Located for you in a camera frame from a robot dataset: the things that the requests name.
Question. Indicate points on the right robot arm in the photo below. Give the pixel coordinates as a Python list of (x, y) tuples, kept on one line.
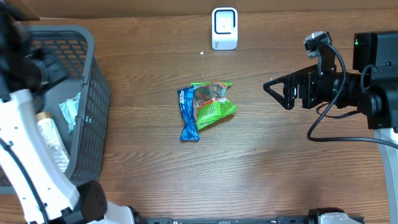
[(371, 90)]

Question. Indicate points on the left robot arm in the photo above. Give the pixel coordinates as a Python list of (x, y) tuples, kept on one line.
[(45, 193)]

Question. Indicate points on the mint green white packet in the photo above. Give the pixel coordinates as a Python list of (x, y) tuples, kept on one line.
[(69, 109)]

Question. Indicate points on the white barcode scanner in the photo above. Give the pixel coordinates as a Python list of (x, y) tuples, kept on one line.
[(224, 28)]

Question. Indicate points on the blue snack packet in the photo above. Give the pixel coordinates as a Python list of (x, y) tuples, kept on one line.
[(190, 131)]

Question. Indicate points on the white tube with gold cap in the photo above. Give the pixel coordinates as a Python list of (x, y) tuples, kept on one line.
[(53, 139)]

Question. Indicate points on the green gummy candy bag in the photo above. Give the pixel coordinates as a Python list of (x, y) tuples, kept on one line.
[(211, 102)]

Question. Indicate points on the grey plastic mesh basket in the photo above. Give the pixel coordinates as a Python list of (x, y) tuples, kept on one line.
[(74, 46)]

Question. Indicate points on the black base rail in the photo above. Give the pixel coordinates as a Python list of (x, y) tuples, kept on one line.
[(273, 220)]

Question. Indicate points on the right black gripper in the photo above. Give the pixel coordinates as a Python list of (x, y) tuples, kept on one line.
[(305, 77)]

